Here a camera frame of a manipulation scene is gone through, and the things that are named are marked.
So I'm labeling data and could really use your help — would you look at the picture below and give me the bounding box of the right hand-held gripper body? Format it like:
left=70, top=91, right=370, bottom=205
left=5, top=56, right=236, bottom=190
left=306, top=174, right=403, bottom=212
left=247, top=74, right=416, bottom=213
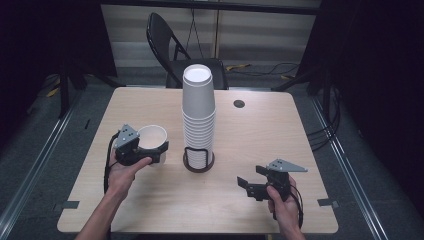
left=256, top=158, right=309, bottom=203

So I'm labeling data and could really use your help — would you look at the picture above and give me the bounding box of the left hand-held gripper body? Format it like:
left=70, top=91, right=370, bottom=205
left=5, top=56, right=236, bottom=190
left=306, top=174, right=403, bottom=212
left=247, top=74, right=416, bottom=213
left=114, top=124, right=168, bottom=167

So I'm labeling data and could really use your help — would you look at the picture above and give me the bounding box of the single white paper cup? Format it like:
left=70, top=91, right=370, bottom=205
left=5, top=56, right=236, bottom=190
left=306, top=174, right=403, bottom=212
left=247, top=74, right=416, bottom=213
left=137, top=124, right=169, bottom=168

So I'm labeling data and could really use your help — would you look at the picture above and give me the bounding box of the black wire cup holder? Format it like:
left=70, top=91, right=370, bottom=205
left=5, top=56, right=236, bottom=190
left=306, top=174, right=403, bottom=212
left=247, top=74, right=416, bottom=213
left=182, top=146, right=215, bottom=174

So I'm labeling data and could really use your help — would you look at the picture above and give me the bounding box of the stack of white paper cups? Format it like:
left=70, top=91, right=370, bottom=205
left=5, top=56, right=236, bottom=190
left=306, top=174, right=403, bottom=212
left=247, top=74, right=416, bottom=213
left=181, top=63, right=217, bottom=170

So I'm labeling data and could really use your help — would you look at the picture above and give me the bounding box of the person's right hand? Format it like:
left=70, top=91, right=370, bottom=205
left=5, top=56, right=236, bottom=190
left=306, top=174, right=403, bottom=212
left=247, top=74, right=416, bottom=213
left=265, top=174, right=302, bottom=232

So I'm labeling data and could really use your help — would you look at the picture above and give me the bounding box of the person's left hand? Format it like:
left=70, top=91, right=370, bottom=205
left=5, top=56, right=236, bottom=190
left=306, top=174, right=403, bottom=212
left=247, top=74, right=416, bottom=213
left=105, top=149, right=154, bottom=202

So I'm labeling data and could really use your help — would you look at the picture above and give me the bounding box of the grey tape strip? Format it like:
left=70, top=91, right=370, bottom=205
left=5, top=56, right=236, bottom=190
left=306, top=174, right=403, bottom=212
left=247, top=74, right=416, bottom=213
left=53, top=200, right=80, bottom=212
left=317, top=198, right=340, bottom=209

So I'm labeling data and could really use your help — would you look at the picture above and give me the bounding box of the black stand leg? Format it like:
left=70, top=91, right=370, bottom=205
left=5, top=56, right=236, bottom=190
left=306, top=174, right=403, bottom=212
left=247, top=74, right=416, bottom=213
left=270, top=66, right=335, bottom=116
left=58, top=63, right=128, bottom=120

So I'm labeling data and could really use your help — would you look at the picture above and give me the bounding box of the black folding chair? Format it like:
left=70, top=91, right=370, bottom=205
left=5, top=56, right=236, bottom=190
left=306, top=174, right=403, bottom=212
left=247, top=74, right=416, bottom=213
left=145, top=12, right=230, bottom=90

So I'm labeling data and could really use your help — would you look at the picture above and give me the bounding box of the left hand-held gripper cable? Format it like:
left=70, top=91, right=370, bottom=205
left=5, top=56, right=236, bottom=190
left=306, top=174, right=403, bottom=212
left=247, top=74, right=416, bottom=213
left=103, top=132, right=122, bottom=195

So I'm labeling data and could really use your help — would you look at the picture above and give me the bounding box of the hand-held gripper cable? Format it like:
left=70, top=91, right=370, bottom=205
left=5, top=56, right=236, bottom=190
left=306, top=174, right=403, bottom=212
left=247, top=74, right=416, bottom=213
left=289, top=183, right=305, bottom=230
left=103, top=132, right=122, bottom=195

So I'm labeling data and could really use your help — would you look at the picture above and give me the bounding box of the right hand-held gripper cable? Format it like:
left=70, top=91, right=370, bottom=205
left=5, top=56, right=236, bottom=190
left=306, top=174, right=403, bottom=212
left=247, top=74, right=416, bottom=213
left=289, top=183, right=305, bottom=230

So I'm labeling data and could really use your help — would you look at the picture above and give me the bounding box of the metal floor rail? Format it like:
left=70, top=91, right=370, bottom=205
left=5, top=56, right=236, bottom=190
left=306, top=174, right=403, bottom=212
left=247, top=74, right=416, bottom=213
left=309, top=96, right=392, bottom=240
left=0, top=98, right=82, bottom=232

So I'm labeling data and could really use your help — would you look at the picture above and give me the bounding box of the bundle of black cables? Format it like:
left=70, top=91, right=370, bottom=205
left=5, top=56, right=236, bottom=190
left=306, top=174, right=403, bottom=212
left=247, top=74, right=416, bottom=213
left=306, top=85, right=342, bottom=153

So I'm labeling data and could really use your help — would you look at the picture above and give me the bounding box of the thin black floor cable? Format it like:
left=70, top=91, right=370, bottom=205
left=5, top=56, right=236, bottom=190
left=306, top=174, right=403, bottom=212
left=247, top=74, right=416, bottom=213
left=230, top=62, right=300, bottom=78

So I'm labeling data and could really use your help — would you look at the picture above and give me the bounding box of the yellow floor cable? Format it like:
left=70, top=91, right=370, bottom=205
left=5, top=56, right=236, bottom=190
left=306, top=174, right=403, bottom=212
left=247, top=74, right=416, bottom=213
left=226, top=63, right=252, bottom=72

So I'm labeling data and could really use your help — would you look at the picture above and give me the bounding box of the hanging black cord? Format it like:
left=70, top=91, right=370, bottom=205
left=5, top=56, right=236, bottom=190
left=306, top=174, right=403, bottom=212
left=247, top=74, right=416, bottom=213
left=185, top=8, right=205, bottom=58

